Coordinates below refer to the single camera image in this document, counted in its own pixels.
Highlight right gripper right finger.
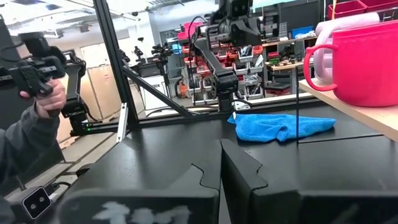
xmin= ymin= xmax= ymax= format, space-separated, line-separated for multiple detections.
xmin=221 ymin=139 xmax=398 ymax=224

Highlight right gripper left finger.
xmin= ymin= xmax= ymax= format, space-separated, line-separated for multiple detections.
xmin=58 ymin=140 xmax=222 ymax=224

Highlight pink ribbed mug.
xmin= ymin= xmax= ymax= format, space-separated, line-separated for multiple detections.
xmin=313 ymin=12 xmax=381 ymax=85

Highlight red plastic mug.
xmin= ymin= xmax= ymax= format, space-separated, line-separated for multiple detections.
xmin=303 ymin=19 xmax=398 ymax=108

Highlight person's forearm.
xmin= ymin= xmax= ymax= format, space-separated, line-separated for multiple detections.
xmin=0 ymin=104 xmax=62 ymax=191

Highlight red parts bin rack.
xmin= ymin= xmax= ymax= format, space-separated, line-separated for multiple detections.
xmin=177 ymin=21 xmax=266 ymax=104

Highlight wooden workbench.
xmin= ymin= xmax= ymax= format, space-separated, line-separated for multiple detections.
xmin=262 ymin=36 xmax=315 ymax=98

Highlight blue storage bin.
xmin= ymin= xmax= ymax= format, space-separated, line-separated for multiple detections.
xmin=290 ymin=26 xmax=313 ymax=40

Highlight blue cloth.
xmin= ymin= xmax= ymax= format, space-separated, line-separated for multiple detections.
xmin=226 ymin=112 xmax=338 ymax=144

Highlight silver metal strip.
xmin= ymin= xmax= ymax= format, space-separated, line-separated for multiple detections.
xmin=116 ymin=102 xmax=129 ymax=144

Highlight red storage bin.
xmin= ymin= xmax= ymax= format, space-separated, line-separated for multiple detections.
xmin=359 ymin=0 xmax=398 ymax=13
xmin=327 ymin=0 xmax=368 ymax=20

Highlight white carton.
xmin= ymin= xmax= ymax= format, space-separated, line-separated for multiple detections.
xmin=139 ymin=75 xmax=171 ymax=110

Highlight cardboard panel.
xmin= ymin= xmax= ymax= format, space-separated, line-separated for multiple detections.
xmin=86 ymin=64 xmax=123 ymax=121

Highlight person's hand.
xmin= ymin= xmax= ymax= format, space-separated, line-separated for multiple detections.
xmin=19 ymin=78 xmax=67 ymax=119

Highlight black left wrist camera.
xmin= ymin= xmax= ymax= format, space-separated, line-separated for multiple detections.
xmin=229 ymin=0 xmax=253 ymax=18

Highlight white metal bracket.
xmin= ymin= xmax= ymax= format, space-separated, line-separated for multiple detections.
xmin=231 ymin=99 xmax=251 ymax=111

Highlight black table camera box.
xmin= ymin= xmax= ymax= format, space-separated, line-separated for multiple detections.
xmin=9 ymin=185 xmax=54 ymax=222

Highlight wooden shelf black frame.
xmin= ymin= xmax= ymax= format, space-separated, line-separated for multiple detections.
xmin=294 ymin=64 xmax=398 ymax=146

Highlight black aluminium table frame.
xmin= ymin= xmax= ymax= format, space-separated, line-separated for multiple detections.
xmin=70 ymin=0 xmax=315 ymax=138

